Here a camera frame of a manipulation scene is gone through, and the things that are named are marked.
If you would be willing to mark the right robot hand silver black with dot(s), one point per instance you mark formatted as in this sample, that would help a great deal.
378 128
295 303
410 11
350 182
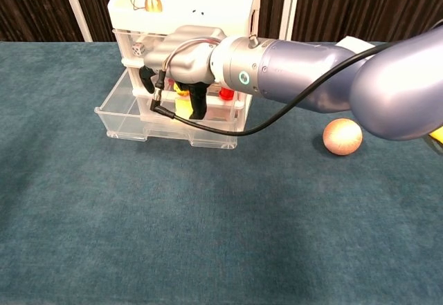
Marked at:
187 56

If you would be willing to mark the clear drawer with chick toy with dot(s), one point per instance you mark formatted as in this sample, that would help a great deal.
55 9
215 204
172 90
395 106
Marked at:
117 111

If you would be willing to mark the clear drawer with die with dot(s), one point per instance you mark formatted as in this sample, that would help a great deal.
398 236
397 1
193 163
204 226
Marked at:
124 42

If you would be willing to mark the yellow chick toy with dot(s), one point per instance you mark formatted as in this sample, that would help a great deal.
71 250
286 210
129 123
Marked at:
181 90

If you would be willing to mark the small white black-dotted object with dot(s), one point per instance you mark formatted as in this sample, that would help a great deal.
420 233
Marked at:
198 11

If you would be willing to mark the white die black dots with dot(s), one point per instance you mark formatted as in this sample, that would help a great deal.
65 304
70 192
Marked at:
137 50

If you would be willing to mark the red toy cup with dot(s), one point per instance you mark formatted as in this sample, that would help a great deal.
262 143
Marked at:
226 94

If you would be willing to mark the dark brown pleated curtain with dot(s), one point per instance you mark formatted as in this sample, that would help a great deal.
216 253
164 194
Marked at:
34 7

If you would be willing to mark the white slipper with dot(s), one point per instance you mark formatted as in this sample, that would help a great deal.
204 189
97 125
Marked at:
356 41

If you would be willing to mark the orange ball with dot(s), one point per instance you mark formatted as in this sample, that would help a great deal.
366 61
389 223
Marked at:
341 139

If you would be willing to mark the teal table cloth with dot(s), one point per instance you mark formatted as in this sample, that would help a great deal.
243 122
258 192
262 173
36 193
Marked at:
138 232

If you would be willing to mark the yellow rubber toy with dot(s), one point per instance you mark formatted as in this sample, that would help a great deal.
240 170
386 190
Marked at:
437 138

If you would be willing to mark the white plastic drawer unit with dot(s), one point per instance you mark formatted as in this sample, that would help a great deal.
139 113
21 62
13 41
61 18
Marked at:
207 21

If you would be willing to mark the white frame post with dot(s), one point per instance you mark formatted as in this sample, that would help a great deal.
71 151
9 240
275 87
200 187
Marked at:
290 7
76 7

